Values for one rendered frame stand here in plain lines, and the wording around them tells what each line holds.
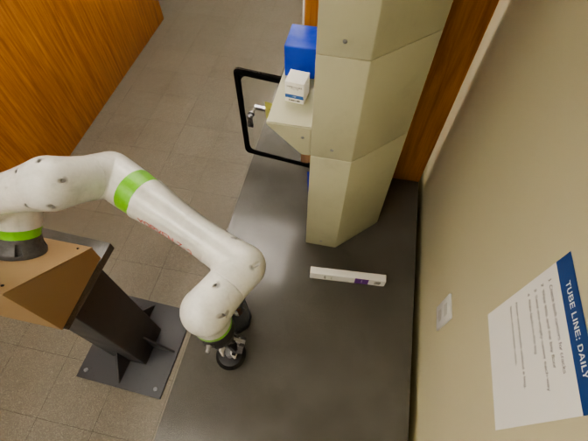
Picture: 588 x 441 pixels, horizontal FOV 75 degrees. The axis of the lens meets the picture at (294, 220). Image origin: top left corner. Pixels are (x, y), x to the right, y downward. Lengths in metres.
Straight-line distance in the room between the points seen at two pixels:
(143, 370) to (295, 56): 1.82
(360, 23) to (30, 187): 0.73
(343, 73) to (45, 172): 0.65
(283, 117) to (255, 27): 3.29
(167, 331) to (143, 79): 2.30
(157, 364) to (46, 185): 1.55
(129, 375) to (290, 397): 1.29
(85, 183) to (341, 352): 0.86
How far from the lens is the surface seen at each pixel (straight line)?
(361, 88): 0.87
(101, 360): 2.45
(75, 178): 0.97
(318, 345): 1.28
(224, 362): 1.25
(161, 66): 3.91
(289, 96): 1.02
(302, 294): 1.33
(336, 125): 0.94
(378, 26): 0.79
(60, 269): 1.39
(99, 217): 2.91
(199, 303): 0.84
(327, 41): 0.81
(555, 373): 0.68
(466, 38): 1.25
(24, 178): 0.97
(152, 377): 2.32
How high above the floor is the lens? 2.18
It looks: 58 degrees down
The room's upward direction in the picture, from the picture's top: straight up
